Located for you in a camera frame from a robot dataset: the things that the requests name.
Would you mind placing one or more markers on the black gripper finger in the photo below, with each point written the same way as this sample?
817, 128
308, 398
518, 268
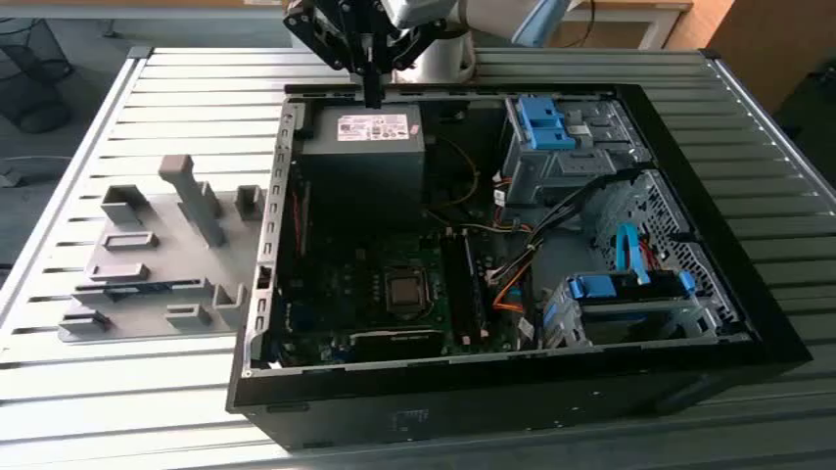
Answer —
410, 49
320, 39

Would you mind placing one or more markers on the blue-green RAM stick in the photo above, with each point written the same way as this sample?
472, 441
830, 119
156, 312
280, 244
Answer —
140, 290

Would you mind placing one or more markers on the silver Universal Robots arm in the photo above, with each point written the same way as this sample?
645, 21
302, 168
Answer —
444, 59

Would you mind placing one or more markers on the black installed RAM stick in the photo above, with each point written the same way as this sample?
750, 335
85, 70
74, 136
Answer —
474, 289

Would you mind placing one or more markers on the grey power supply unit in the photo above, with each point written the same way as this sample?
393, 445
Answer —
365, 161

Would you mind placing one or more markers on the blue empty drive carrier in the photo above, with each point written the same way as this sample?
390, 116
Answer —
541, 122

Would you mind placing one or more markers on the white-framed wooden desk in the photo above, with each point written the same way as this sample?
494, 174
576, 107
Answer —
626, 14

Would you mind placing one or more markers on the grey metal drive cage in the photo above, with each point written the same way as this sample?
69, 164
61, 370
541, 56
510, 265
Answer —
574, 171

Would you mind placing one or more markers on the grey parts rack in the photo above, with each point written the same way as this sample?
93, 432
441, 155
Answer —
162, 245

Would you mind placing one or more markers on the silver CPU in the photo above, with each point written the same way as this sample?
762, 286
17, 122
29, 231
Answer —
404, 291

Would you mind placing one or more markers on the green motherboard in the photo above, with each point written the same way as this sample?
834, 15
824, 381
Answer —
340, 294

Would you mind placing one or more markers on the brown wooden cabinet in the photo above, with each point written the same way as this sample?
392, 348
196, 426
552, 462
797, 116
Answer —
770, 49

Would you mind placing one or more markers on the hard disk in blue carrier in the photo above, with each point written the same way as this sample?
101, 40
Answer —
594, 286

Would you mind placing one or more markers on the black graphics card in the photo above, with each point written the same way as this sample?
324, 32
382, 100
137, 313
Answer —
392, 345

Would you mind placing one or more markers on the grey metal disk bay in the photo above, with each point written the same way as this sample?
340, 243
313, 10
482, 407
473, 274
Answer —
640, 318

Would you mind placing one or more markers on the black open PC case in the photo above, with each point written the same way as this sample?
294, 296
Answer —
457, 406

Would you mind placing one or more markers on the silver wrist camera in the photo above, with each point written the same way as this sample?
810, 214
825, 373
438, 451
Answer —
414, 12

